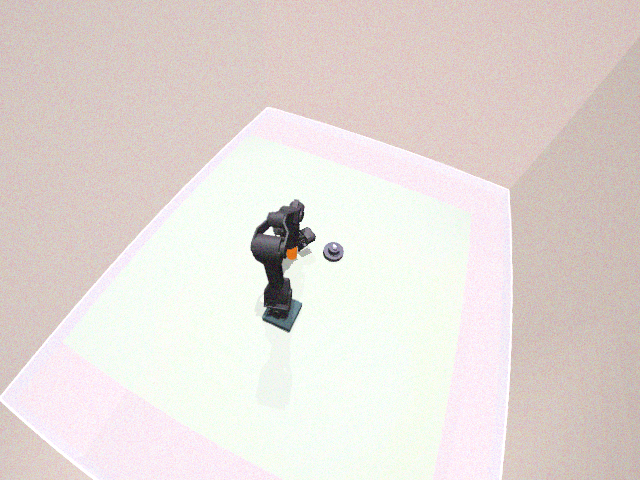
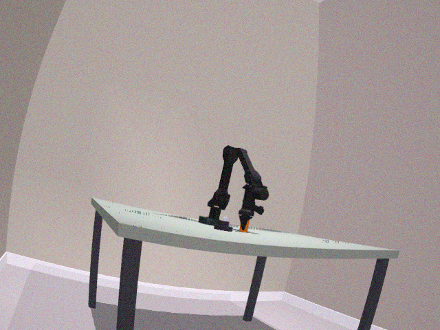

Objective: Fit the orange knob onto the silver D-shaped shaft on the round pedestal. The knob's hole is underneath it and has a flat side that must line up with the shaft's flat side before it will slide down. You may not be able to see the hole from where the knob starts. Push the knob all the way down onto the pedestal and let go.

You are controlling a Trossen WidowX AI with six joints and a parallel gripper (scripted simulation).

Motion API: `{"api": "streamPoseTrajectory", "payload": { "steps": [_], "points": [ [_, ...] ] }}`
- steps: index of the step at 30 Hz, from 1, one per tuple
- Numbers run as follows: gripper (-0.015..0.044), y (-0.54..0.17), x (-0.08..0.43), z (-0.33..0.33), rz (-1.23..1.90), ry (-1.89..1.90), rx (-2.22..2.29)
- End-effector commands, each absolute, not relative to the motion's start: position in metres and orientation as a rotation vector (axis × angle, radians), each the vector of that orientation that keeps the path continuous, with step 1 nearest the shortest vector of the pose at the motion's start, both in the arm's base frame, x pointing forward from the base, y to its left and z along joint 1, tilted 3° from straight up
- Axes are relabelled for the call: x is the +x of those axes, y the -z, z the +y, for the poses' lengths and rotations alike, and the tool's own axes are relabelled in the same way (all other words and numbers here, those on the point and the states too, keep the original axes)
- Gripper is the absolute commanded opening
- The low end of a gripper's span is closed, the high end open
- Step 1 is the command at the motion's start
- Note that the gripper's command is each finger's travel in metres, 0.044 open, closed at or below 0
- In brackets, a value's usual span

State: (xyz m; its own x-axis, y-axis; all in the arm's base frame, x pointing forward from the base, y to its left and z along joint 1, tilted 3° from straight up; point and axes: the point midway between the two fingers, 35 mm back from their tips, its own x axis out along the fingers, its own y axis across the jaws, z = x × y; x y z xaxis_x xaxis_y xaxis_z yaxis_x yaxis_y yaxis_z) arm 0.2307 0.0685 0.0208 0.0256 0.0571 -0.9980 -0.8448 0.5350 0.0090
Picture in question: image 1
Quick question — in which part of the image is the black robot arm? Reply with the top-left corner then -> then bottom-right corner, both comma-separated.
250,199 -> 305,321

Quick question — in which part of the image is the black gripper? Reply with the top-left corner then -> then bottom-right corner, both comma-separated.
287,227 -> 316,251

